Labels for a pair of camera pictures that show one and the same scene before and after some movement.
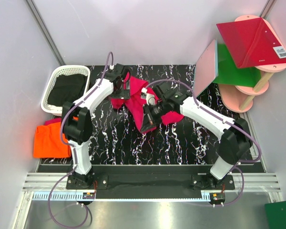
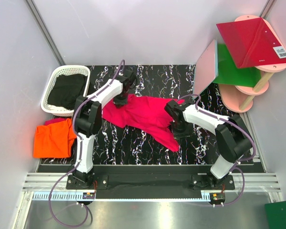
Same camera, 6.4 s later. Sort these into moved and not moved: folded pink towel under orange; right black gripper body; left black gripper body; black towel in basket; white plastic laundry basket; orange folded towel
Moved: right black gripper body; left black gripper body
Not moved: white plastic laundry basket; orange folded towel; black towel in basket; folded pink towel under orange
